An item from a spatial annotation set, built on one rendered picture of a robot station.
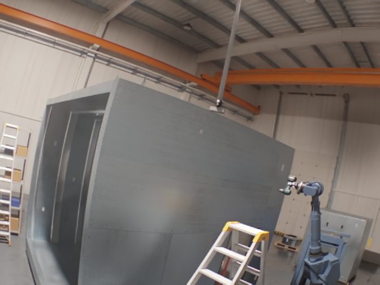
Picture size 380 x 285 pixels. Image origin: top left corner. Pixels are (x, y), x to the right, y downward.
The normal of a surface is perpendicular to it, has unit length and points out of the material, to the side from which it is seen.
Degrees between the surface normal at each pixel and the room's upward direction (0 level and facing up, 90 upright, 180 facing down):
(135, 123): 90
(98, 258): 90
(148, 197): 90
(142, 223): 90
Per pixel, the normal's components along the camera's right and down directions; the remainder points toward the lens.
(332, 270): 0.04, -0.03
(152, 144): 0.63, 0.12
